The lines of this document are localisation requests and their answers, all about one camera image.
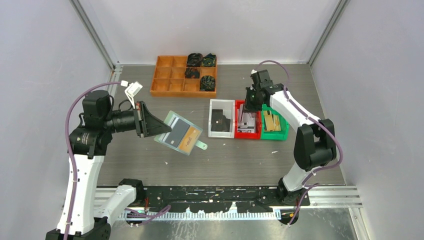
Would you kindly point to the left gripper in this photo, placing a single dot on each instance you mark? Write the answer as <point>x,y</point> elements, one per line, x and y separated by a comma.
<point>146,124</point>

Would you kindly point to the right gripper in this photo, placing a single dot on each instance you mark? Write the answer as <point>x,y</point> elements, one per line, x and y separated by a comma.
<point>249,107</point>

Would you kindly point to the grey credit card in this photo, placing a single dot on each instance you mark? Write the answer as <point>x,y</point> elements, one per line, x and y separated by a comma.
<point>179,128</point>

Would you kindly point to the orange credit card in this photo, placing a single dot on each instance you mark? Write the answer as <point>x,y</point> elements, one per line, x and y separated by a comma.
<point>189,140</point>

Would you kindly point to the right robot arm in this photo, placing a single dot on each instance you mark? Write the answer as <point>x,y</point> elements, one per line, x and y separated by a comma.
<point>314,145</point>

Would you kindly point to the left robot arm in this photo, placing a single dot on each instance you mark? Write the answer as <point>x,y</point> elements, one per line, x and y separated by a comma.
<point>87,148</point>

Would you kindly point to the white items in red bin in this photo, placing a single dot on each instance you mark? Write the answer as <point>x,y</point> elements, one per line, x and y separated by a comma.
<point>246,121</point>

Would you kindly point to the white bin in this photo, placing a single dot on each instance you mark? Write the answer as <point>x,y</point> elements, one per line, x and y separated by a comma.
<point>228,107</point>

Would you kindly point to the tan items in green bin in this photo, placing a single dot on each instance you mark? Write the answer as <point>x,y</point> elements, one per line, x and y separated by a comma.
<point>271,122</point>

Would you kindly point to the green bin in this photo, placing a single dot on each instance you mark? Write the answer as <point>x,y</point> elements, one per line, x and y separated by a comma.
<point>274,136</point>

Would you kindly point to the red bin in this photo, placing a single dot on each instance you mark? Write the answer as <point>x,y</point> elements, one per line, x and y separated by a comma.
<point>237,135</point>

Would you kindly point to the black item in white bin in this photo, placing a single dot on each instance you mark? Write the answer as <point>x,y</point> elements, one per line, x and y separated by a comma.
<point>219,122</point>

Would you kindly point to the orange compartment tray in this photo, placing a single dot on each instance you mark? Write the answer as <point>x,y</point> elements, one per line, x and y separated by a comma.
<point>169,78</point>

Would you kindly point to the black rolled item front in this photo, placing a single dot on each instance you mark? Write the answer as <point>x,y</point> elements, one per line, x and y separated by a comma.
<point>207,83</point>

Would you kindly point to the black rolled item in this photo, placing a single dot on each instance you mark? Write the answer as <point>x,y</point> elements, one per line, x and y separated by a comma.
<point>194,60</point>
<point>207,83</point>
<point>192,73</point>
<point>209,60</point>

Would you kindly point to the black rolled item back right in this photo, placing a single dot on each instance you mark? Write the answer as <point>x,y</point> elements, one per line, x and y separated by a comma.
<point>209,60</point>

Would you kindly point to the black rolled item middle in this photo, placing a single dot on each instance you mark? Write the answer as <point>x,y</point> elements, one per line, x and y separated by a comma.
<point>192,73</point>

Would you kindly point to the black rolled item back left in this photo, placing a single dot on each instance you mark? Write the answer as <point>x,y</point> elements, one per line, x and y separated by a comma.
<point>194,60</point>

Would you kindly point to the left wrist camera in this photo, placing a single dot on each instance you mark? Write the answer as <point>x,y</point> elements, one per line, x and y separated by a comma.
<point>131,91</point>

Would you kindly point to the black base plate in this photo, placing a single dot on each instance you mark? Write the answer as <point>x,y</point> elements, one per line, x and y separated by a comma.
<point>216,199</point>

